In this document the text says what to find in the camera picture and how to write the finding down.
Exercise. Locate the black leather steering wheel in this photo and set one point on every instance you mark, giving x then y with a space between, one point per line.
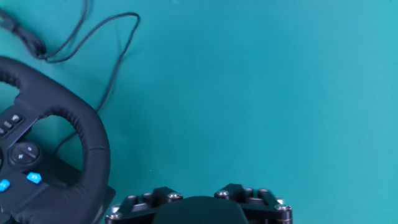
93 149

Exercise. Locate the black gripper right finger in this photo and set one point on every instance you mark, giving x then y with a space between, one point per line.
264 202

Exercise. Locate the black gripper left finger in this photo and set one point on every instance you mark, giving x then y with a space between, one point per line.
133 203

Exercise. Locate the green table mat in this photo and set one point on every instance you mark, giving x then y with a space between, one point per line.
248 93

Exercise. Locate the black Logitech wheel base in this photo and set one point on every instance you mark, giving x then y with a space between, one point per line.
109 200

